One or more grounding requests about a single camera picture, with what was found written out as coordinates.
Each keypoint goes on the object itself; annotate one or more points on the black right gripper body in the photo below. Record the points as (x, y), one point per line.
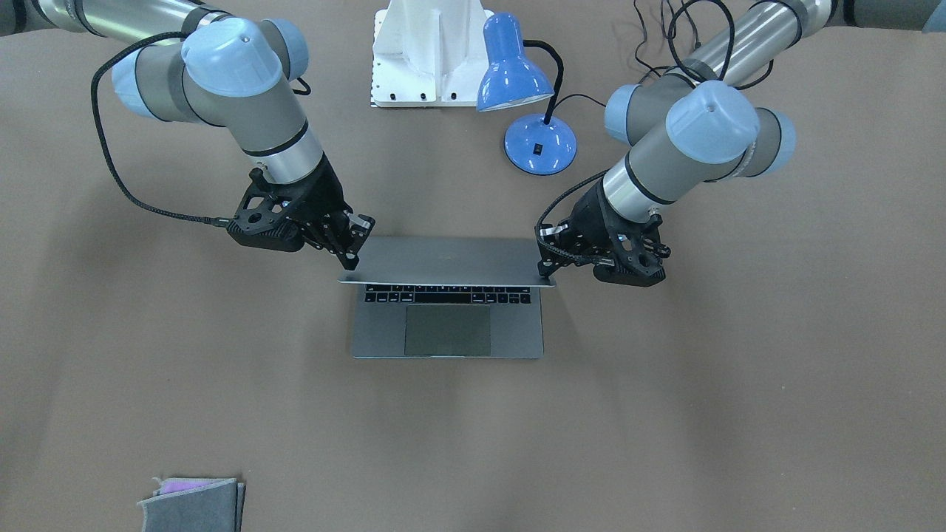
(321, 193)

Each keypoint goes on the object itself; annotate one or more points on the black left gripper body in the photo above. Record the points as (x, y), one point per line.
(591, 214)

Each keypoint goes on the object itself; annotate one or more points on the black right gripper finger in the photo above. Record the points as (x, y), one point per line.
(346, 233)

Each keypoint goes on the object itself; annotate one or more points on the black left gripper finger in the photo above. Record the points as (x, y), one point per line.
(552, 257)

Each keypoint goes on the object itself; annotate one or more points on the grey laptop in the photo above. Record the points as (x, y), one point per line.
(447, 298)

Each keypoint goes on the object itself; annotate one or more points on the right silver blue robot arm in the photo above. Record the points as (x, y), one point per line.
(189, 62)

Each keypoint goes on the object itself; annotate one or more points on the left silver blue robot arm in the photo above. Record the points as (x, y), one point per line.
(694, 125)

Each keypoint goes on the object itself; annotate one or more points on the blue desk lamp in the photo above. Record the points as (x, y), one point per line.
(538, 143)

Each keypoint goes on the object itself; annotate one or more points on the grey felt pouch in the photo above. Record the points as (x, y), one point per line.
(194, 504)

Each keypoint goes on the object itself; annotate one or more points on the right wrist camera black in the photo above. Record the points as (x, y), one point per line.
(263, 217)

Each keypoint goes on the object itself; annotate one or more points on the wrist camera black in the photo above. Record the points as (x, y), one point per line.
(634, 253)
(263, 217)

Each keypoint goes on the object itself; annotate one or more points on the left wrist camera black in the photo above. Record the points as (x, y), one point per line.
(634, 253)

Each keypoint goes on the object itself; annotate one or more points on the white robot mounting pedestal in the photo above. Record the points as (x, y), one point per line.
(428, 54)

